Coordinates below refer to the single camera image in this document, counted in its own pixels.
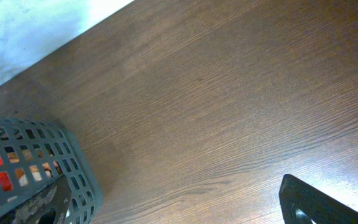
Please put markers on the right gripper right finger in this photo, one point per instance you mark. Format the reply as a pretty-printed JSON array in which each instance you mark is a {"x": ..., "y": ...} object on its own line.
[{"x": 302, "y": 203}]

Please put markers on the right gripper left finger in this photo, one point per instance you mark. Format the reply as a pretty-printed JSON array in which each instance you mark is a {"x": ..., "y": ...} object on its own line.
[{"x": 46, "y": 204}]

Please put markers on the orange coffee sachet bag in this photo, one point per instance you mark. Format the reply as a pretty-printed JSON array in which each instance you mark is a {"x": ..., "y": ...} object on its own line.
[{"x": 22, "y": 166}]

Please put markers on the grey plastic shopping basket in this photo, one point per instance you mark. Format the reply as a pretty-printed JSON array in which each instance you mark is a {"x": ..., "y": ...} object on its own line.
[{"x": 86, "y": 195}]

